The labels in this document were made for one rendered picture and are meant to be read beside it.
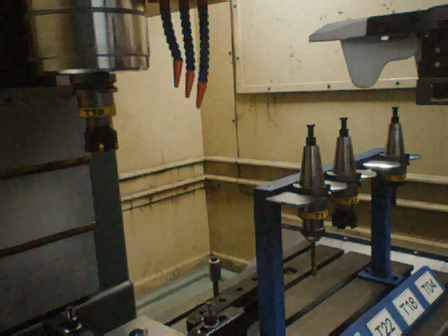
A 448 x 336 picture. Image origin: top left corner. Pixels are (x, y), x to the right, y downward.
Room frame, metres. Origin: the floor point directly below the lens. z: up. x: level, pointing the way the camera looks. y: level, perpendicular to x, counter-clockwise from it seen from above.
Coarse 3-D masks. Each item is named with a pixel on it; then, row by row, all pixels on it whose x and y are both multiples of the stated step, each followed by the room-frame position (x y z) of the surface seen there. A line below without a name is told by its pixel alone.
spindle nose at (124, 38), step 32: (32, 0) 0.60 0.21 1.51; (64, 0) 0.59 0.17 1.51; (96, 0) 0.60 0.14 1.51; (128, 0) 0.62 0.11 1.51; (32, 32) 0.61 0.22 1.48; (64, 32) 0.59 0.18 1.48; (96, 32) 0.59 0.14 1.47; (128, 32) 0.62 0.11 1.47; (32, 64) 0.62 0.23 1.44; (64, 64) 0.59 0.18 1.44; (96, 64) 0.59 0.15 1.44; (128, 64) 0.62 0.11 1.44
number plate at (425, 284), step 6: (426, 276) 0.99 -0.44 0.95; (414, 282) 0.96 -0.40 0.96; (420, 282) 0.97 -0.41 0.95; (426, 282) 0.98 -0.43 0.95; (432, 282) 0.99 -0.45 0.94; (420, 288) 0.95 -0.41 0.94; (426, 288) 0.96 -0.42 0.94; (432, 288) 0.97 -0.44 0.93; (438, 288) 0.99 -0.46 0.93; (426, 294) 0.95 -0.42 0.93; (432, 294) 0.96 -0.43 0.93; (438, 294) 0.97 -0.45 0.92; (426, 300) 0.94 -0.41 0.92; (432, 300) 0.94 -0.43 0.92
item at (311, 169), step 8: (304, 152) 0.78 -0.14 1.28; (312, 152) 0.77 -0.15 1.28; (304, 160) 0.78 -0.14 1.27; (312, 160) 0.77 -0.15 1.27; (320, 160) 0.78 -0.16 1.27; (304, 168) 0.77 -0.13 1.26; (312, 168) 0.77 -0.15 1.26; (320, 168) 0.77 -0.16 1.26; (304, 176) 0.77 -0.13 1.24; (312, 176) 0.77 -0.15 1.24; (320, 176) 0.77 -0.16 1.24; (304, 184) 0.77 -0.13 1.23; (312, 184) 0.76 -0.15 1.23; (320, 184) 0.77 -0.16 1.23
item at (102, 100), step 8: (80, 96) 0.65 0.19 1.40; (88, 96) 0.64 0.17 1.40; (96, 96) 0.65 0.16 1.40; (104, 96) 0.65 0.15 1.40; (112, 96) 0.66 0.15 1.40; (80, 104) 0.65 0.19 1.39; (88, 104) 0.64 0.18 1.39; (96, 104) 0.64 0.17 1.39; (104, 104) 0.65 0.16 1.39; (112, 104) 0.66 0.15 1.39
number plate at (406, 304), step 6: (402, 294) 0.91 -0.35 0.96; (408, 294) 0.92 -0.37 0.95; (396, 300) 0.88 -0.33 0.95; (402, 300) 0.89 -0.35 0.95; (408, 300) 0.90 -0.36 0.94; (414, 300) 0.91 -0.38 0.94; (396, 306) 0.87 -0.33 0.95; (402, 306) 0.88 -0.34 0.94; (408, 306) 0.89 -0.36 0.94; (414, 306) 0.90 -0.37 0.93; (420, 306) 0.91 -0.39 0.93; (402, 312) 0.87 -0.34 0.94; (408, 312) 0.88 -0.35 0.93; (414, 312) 0.89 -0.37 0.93; (420, 312) 0.90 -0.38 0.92; (408, 318) 0.86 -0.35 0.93; (414, 318) 0.87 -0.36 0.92; (408, 324) 0.85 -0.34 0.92
